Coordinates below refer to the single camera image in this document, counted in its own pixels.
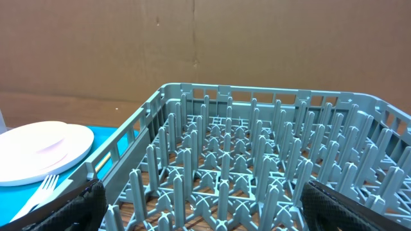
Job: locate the wooden chopstick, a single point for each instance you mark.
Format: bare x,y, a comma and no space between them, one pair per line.
102,162

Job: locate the grey dishwasher rack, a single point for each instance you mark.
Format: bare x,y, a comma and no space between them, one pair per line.
238,157

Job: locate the pink white plate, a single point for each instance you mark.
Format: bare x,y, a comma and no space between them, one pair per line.
31,152

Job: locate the white plastic fork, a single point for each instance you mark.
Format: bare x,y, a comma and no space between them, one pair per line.
44,191

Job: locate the teal plastic tray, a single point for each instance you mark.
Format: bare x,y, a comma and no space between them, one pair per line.
15,197

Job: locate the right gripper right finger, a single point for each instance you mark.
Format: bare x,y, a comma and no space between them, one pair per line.
325,209

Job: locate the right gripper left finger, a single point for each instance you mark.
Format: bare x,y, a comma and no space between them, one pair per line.
80,209

